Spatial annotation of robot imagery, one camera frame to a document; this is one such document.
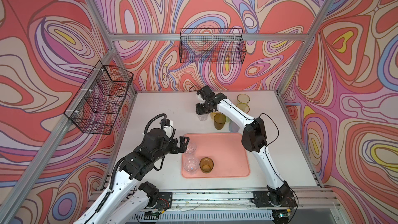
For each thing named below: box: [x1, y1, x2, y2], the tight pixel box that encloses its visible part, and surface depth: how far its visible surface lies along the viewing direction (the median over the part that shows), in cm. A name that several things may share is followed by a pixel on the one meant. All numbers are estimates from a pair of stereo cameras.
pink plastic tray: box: [181, 132, 250, 179], surface depth 85 cm
